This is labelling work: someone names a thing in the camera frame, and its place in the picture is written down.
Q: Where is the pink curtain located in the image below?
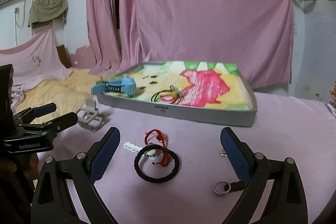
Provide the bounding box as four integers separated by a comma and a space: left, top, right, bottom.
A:
86, 0, 294, 88

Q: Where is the olive hanging cloth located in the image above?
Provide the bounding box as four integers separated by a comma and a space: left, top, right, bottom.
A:
27, 0, 68, 27

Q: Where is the black hair tie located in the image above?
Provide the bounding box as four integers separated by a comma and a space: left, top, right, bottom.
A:
134, 144, 181, 184

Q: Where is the pink hanging cloth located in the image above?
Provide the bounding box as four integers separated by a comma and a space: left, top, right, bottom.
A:
0, 27, 73, 90

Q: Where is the small silver earring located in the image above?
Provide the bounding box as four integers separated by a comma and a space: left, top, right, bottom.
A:
219, 148, 227, 157

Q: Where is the stack of books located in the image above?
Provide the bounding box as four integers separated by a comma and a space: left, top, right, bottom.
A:
326, 81, 336, 118

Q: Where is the red string bracelet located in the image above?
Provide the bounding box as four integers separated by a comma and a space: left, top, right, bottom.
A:
144, 129, 174, 167

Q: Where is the black beaded hair clip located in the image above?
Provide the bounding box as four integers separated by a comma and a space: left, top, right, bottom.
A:
228, 181, 246, 192

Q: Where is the yellow blanket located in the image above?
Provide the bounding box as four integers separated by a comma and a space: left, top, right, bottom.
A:
15, 69, 101, 123

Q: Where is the blue wrist watch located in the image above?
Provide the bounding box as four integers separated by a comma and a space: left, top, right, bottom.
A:
91, 76, 137, 96

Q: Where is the silver ring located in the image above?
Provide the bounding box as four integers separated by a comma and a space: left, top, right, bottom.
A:
212, 181, 232, 198

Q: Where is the pink bed sheet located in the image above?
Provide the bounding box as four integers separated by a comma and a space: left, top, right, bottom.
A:
38, 93, 335, 223

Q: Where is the white hair clip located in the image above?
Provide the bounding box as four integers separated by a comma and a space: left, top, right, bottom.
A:
123, 142, 158, 160

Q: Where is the grey watch buckle band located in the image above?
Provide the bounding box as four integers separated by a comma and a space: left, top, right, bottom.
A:
76, 99, 104, 132

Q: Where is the grey tray colourful lining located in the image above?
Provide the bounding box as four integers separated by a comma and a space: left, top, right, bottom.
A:
95, 61, 257, 127

